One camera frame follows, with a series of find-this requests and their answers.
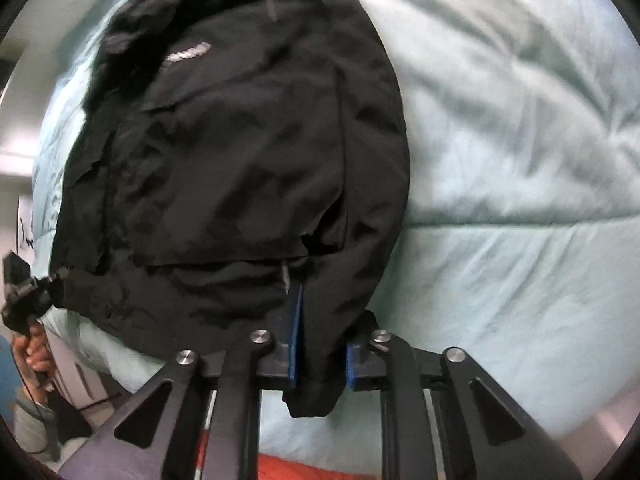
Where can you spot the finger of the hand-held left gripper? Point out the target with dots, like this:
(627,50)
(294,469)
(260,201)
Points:
(59,282)

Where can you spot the white paper bag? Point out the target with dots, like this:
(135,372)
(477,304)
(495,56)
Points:
(24,220)

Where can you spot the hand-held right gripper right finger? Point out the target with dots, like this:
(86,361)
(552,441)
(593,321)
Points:
(352,365)

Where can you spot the orange cloth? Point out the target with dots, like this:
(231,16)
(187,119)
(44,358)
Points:
(310,467)

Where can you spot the person's left hand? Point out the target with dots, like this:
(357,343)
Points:
(32,355)

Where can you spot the person's left forearm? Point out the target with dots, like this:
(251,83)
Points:
(32,425)

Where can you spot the light blue quilted blanket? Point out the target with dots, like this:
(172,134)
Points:
(500,160)

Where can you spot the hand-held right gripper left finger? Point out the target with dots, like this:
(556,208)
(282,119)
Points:
(296,330)

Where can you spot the black hooded jacket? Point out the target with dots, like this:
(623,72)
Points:
(225,160)

